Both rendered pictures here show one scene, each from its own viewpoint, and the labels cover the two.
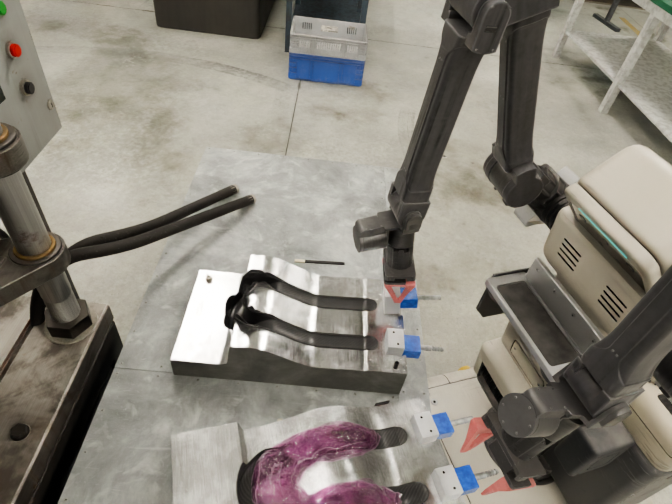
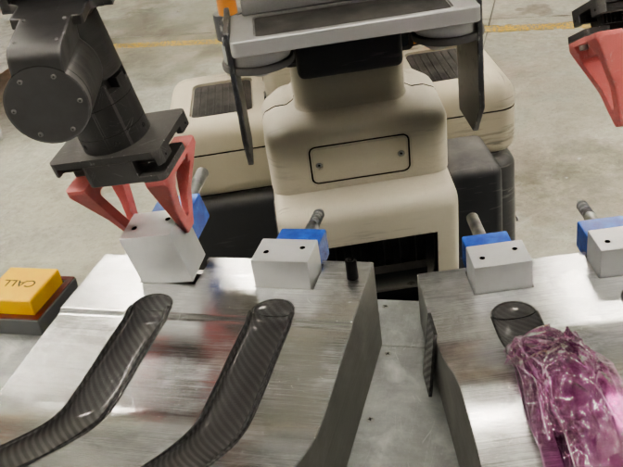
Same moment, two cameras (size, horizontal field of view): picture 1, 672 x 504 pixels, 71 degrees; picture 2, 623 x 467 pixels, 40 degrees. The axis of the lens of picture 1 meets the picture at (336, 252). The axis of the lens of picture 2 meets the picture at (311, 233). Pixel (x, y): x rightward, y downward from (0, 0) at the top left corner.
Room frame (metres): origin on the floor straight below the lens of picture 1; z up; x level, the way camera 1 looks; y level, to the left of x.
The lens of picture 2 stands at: (0.35, 0.40, 1.28)
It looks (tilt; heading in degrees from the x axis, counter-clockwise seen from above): 30 degrees down; 293
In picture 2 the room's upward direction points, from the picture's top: 8 degrees counter-clockwise
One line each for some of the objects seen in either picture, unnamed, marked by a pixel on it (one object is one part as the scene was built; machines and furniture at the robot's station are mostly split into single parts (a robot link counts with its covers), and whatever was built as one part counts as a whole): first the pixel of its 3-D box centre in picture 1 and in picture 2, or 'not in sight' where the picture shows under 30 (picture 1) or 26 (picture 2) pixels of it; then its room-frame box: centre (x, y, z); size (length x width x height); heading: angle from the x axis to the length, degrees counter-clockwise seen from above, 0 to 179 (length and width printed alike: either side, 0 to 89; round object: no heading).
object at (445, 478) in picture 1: (467, 479); (603, 235); (0.36, -0.31, 0.86); 0.13 x 0.05 x 0.05; 112
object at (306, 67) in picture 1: (326, 59); not in sight; (3.86, 0.32, 0.11); 0.61 x 0.41 x 0.22; 94
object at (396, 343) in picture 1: (414, 346); (302, 246); (0.62, -0.20, 0.89); 0.13 x 0.05 x 0.05; 94
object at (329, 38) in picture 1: (328, 38); not in sight; (3.86, 0.32, 0.28); 0.61 x 0.41 x 0.15; 94
